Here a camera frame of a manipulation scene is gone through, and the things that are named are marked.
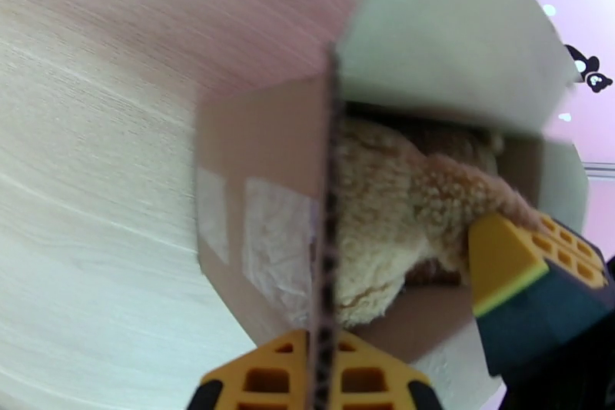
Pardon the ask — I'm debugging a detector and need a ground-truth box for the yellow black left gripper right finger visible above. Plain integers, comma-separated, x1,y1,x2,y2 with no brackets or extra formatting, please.
337,328,445,410

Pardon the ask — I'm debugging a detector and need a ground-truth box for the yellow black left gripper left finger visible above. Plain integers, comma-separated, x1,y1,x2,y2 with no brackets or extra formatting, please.
186,328,314,410

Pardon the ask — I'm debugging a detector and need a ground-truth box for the beige plush toy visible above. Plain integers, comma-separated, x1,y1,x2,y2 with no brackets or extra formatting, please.
331,117,541,328

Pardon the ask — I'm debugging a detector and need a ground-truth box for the brown cardboard express box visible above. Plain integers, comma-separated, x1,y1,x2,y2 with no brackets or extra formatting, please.
194,0,590,410

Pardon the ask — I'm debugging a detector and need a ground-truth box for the aluminium corner post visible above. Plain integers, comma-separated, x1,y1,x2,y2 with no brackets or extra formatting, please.
583,161,615,179

